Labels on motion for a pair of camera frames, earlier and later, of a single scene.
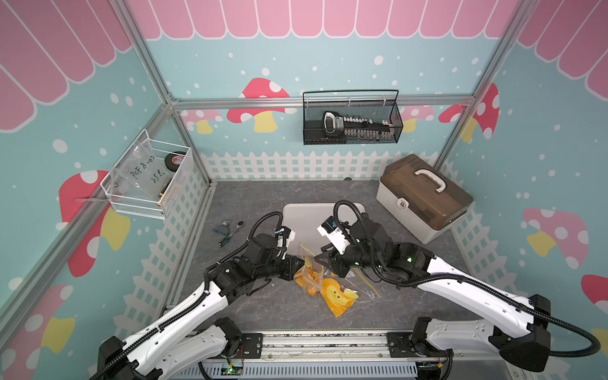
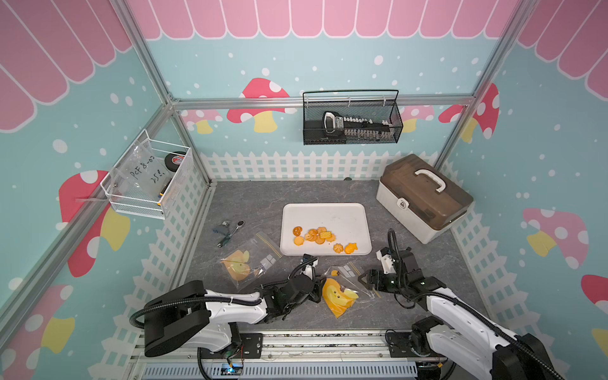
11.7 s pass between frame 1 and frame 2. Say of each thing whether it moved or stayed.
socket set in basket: stayed
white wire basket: stayed
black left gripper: moved
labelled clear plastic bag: stayed
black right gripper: moved
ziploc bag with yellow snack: stayed
